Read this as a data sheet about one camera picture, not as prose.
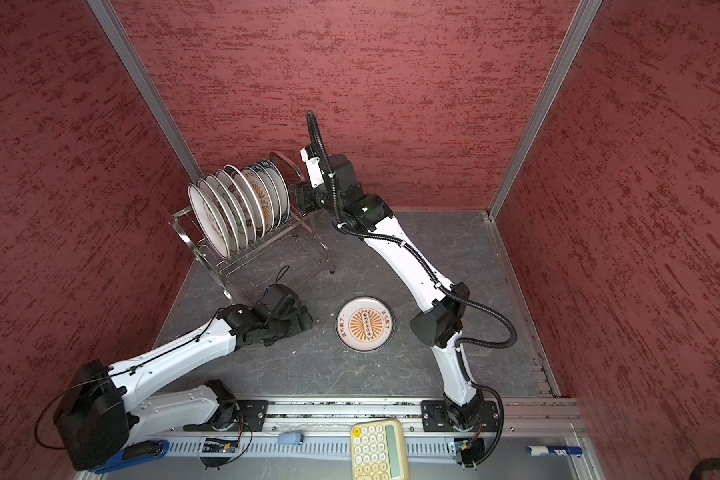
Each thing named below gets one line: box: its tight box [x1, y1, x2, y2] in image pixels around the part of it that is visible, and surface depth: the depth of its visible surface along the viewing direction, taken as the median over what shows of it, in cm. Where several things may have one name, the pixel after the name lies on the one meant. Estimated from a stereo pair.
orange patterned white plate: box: [336, 295, 395, 352], surface depth 91 cm
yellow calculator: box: [350, 419, 409, 480], surface depth 69 cm
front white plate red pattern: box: [187, 183, 230, 259], surface depth 76 cm
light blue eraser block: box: [277, 432, 301, 445], surface depth 71 cm
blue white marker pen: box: [526, 445, 583, 457], surface depth 70 cm
